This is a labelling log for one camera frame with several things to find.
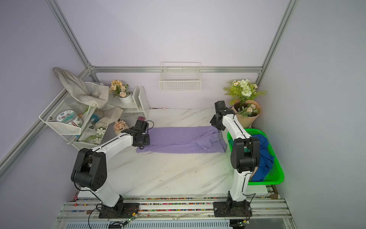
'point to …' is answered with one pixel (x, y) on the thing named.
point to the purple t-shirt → (185, 140)
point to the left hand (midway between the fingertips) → (145, 140)
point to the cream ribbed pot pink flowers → (119, 126)
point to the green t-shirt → (231, 141)
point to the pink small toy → (141, 118)
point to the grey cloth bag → (92, 94)
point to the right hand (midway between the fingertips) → (216, 126)
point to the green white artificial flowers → (242, 91)
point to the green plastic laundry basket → (276, 174)
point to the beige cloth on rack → (112, 117)
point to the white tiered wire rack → (84, 110)
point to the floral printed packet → (92, 135)
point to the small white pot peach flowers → (118, 89)
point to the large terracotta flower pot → (247, 112)
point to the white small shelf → (139, 103)
